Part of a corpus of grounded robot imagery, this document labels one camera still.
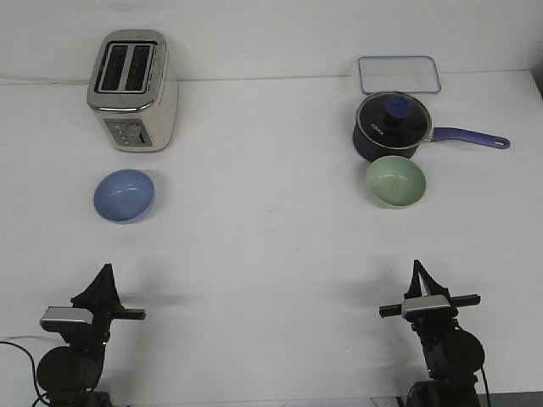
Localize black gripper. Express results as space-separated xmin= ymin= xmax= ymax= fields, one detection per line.
xmin=378 ymin=259 xmax=481 ymax=334
xmin=70 ymin=264 xmax=146 ymax=352

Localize blue bowl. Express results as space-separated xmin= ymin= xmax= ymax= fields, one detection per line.
xmin=92 ymin=169 xmax=155 ymax=224

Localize green bowl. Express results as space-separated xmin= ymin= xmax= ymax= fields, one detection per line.
xmin=366 ymin=155 xmax=427 ymax=209

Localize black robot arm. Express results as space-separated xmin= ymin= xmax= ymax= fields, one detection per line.
xmin=36 ymin=264 xmax=146 ymax=406
xmin=378 ymin=259 xmax=485 ymax=406

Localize dark blue saucepan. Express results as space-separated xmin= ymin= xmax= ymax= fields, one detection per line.
xmin=352 ymin=107 xmax=510 ymax=162

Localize glass pot lid blue knob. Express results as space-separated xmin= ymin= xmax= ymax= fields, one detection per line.
xmin=356 ymin=92 xmax=432 ymax=149

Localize cream and chrome toaster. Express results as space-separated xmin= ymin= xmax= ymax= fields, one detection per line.
xmin=87 ymin=30 xmax=179 ymax=153

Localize clear rectangular container lid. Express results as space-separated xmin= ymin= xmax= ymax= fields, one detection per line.
xmin=358 ymin=55 xmax=442 ymax=95

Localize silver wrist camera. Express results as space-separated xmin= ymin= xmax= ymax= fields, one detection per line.
xmin=39 ymin=306 xmax=93 ymax=332
xmin=401 ymin=294 xmax=451 ymax=320

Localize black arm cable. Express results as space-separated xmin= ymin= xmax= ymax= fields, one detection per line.
xmin=0 ymin=341 xmax=52 ymax=407
xmin=452 ymin=320 xmax=492 ymax=407

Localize white toaster power cord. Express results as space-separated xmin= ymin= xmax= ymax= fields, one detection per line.
xmin=0 ymin=75 xmax=91 ymax=86

